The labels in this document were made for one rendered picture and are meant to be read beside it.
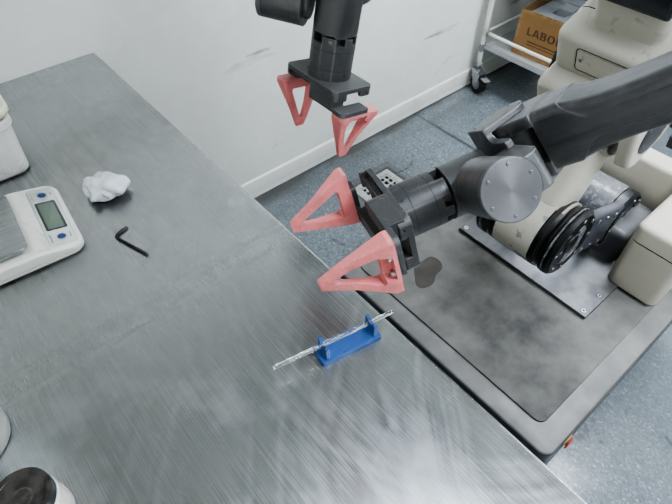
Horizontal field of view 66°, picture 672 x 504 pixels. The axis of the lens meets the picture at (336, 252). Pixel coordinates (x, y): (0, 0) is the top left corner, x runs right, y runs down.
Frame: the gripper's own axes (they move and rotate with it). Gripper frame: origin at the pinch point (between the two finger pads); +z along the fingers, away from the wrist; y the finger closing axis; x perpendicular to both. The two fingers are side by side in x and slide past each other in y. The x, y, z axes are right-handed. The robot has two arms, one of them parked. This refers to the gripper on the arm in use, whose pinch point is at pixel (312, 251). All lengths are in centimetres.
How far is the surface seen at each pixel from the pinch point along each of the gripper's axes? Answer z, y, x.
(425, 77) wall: -87, -171, 82
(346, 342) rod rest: -0.2, -8.8, 27.1
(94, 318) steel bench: 33.9, -26.4, 18.1
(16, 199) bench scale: 43, -55, 8
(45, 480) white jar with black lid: 37.2, 1.1, 14.4
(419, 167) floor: -63, -133, 100
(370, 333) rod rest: -4.1, -9.1, 27.9
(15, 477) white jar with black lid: 40.2, -0.4, 13.5
